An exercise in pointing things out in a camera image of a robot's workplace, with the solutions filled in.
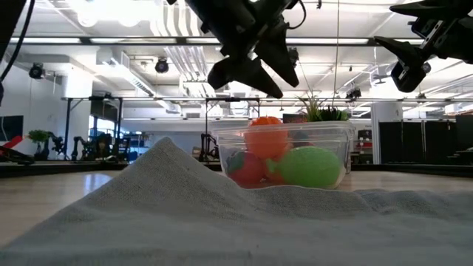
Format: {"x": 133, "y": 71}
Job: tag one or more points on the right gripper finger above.
{"x": 443, "y": 8}
{"x": 406, "y": 51}

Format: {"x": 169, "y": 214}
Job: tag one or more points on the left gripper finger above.
{"x": 244, "y": 72}
{"x": 279, "y": 51}

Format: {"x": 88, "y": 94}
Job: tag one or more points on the orange toy pumpkin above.
{"x": 266, "y": 142}

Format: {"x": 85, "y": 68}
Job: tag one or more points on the red toy fruit green cap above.
{"x": 247, "y": 171}

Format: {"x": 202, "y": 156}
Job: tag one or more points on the clear plastic tupperware container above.
{"x": 332, "y": 136}

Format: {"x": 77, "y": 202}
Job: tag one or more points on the green toy lime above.
{"x": 310, "y": 167}

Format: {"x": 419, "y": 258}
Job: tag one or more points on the black background robot arm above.
{"x": 57, "y": 143}
{"x": 208, "y": 146}
{"x": 79, "y": 146}

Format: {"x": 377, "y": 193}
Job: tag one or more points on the black ceiling spotlight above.
{"x": 427, "y": 68}
{"x": 354, "y": 93}
{"x": 37, "y": 71}
{"x": 295, "y": 55}
{"x": 161, "y": 65}

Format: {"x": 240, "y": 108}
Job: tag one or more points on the succulent in patterned white pot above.
{"x": 325, "y": 114}

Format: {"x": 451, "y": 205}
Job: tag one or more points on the black office partition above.
{"x": 414, "y": 142}

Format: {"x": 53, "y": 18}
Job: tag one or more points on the grey folded cloth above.
{"x": 184, "y": 221}

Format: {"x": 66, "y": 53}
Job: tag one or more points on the small background potted plant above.
{"x": 38, "y": 136}

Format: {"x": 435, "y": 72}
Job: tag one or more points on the red background object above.
{"x": 13, "y": 142}

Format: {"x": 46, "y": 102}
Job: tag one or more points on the black overhead frame stand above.
{"x": 233, "y": 99}

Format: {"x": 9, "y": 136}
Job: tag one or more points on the black aluminium table frame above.
{"x": 406, "y": 169}

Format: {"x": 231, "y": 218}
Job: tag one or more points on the black ceiling light rail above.
{"x": 85, "y": 40}

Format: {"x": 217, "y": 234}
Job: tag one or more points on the tall black frame stand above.
{"x": 67, "y": 122}

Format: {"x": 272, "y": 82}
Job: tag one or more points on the black wall monitor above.
{"x": 11, "y": 127}

